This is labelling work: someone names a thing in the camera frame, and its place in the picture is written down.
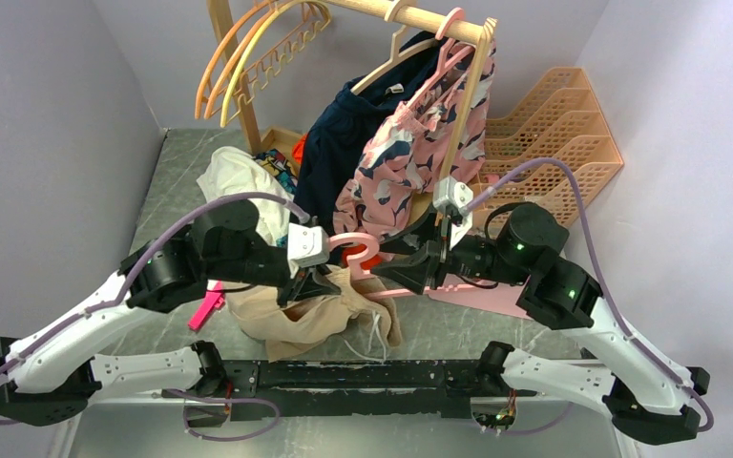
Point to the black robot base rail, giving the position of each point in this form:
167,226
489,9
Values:
450,389

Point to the pink clothes clip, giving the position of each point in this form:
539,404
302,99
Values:
213,300

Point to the cream hanger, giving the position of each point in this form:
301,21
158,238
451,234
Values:
396,57

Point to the pink clipboard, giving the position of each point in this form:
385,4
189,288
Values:
500,300

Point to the peach notched hanger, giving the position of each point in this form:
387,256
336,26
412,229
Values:
278,50

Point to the colourful patterned garment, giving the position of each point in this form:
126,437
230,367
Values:
281,168

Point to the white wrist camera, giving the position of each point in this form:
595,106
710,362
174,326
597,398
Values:
450,199
307,246

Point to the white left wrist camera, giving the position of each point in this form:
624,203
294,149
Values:
307,246

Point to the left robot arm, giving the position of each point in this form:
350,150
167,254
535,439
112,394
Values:
55,373

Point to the beige drawstring shorts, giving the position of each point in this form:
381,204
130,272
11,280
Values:
297,328

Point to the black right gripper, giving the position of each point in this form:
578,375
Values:
432,266

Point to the peach mesh file organizer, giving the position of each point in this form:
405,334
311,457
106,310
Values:
559,118

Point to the pink shark print garment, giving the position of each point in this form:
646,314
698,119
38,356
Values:
406,155

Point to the white garment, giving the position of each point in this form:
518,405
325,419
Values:
233,171

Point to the navy blue hanging garment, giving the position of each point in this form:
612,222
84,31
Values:
335,142

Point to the orange mesh garment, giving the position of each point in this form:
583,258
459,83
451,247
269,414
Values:
297,152

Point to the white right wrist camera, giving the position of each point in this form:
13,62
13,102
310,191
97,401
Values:
450,199

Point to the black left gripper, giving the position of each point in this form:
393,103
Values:
303,284

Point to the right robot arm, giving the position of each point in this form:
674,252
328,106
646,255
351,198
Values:
643,393

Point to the yellow hanger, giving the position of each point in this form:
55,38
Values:
246,63

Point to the pink hanger with garment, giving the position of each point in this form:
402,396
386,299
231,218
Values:
444,62

